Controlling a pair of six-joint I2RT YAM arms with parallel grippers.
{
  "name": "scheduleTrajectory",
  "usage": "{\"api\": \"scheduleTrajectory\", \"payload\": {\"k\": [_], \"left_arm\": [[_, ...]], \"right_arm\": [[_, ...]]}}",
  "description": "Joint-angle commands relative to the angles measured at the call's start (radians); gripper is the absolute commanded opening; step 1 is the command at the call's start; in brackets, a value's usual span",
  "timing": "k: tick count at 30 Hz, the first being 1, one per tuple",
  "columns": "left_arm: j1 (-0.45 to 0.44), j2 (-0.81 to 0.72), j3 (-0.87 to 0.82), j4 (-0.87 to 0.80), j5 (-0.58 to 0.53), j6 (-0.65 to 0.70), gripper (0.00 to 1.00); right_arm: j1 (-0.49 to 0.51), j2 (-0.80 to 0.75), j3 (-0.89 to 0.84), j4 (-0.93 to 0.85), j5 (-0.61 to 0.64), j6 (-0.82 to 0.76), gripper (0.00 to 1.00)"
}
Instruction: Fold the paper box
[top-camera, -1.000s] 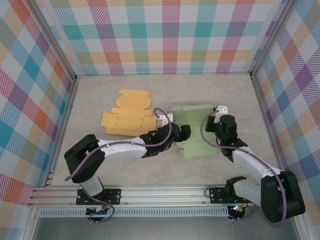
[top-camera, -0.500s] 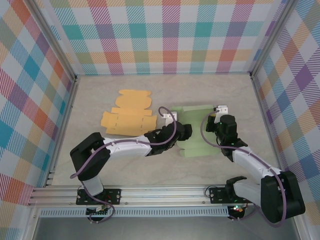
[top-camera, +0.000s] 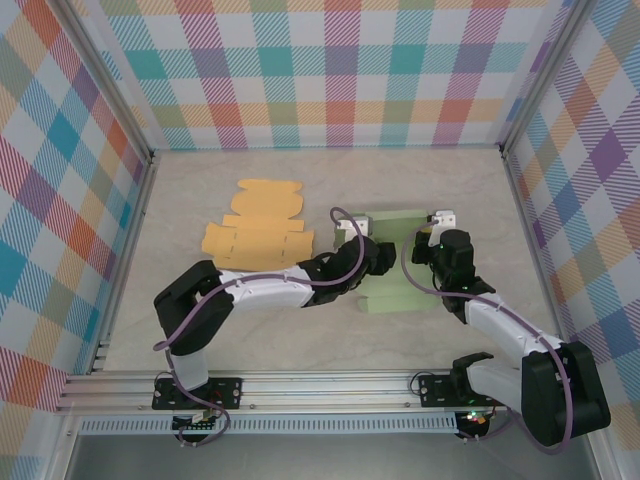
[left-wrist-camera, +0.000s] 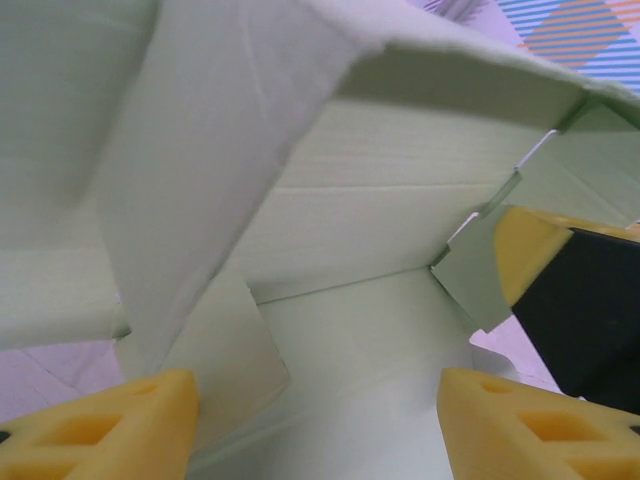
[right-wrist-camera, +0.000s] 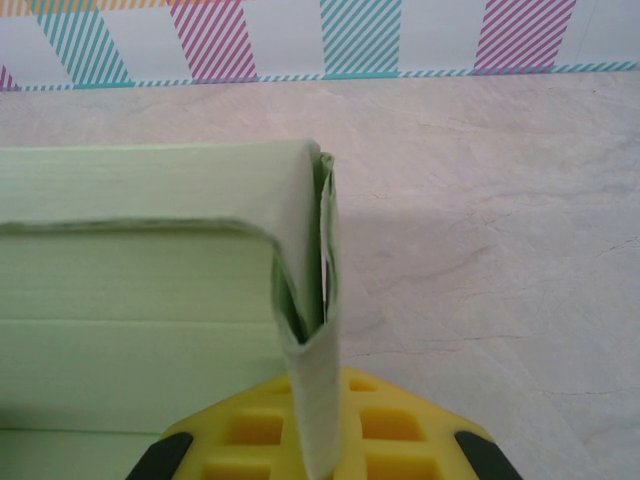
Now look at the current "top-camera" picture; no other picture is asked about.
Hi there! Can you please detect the green paper box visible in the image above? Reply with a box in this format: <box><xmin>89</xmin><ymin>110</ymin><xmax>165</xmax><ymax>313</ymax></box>
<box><xmin>344</xmin><ymin>208</ymin><xmax>454</xmax><ymax>316</ymax></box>

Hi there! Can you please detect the orange paper box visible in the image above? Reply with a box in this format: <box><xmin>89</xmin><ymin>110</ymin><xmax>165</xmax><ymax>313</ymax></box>
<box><xmin>201</xmin><ymin>178</ymin><xmax>316</xmax><ymax>274</ymax></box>

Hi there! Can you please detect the black right connector board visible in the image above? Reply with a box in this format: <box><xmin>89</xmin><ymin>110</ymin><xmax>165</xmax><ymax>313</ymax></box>
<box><xmin>458</xmin><ymin>409</ymin><xmax>494</xmax><ymax>432</ymax></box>

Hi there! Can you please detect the black connector board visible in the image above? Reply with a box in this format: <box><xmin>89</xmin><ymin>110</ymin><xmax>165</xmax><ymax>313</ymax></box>
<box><xmin>458</xmin><ymin>409</ymin><xmax>494</xmax><ymax>432</ymax></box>
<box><xmin>171</xmin><ymin>412</ymin><xmax>224</xmax><ymax>436</ymax></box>

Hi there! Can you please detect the black left connector board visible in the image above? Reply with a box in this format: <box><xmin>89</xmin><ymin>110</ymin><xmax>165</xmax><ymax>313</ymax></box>
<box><xmin>171</xmin><ymin>412</ymin><xmax>224</xmax><ymax>436</ymax></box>

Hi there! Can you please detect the aluminium right side rail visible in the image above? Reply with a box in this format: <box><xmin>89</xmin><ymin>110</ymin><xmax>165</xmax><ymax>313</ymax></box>
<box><xmin>499</xmin><ymin>149</ymin><xmax>576</xmax><ymax>369</ymax></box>

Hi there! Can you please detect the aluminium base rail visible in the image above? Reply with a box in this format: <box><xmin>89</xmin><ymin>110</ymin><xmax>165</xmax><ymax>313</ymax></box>
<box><xmin>54</xmin><ymin>367</ymin><xmax>609</xmax><ymax>415</ymax></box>

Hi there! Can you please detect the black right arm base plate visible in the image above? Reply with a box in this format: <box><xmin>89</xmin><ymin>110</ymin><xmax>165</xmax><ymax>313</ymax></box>
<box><xmin>416</xmin><ymin>372</ymin><xmax>511</xmax><ymax>409</ymax></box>

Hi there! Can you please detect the slotted grey cable duct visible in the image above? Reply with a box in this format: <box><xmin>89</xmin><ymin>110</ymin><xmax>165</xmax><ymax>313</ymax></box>
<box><xmin>78</xmin><ymin>417</ymin><xmax>460</xmax><ymax>436</ymax></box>

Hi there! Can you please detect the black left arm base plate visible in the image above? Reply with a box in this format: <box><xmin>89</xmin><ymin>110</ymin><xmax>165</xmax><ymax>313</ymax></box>
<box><xmin>151</xmin><ymin>377</ymin><xmax>245</xmax><ymax>411</ymax></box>

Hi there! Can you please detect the aluminium right corner post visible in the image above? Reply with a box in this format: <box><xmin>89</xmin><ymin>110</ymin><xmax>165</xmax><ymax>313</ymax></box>
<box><xmin>498</xmin><ymin>0</ymin><xmax>589</xmax><ymax>159</ymax></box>

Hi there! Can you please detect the aluminium corner post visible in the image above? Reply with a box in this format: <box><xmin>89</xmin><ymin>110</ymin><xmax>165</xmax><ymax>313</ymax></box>
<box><xmin>58</xmin><ymin>0</ymin><xmax>157</xmax><ymax>164</ymax></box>
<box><xmin>498</xmin><ymin>0</ymin><xmax>589</xmax><ymax>159</ymax></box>

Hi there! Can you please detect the aluminium left side rail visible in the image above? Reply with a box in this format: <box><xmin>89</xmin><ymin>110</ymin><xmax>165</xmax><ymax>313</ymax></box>
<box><xmin>88</xmin><ymin>149</ymin><xmax>160</xmax><ymax>374</ymax></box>

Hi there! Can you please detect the aluminium left corner post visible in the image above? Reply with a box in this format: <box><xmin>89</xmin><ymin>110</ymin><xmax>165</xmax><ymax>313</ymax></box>
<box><xmin>58</xmin><ymin>0</ymin><xmax>157</xmax><ymax>164</ymax></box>

